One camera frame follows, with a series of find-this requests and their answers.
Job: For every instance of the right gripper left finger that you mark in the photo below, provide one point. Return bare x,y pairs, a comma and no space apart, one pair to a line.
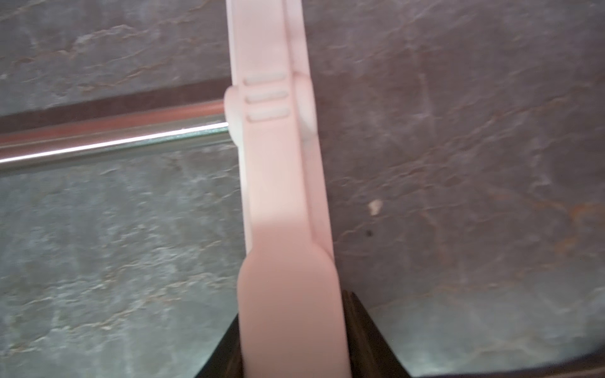
226,360

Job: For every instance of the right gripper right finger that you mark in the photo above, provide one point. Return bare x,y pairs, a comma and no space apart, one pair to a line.
370,354

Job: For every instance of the white and steel clothes rack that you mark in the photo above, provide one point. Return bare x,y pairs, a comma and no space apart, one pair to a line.
290,307

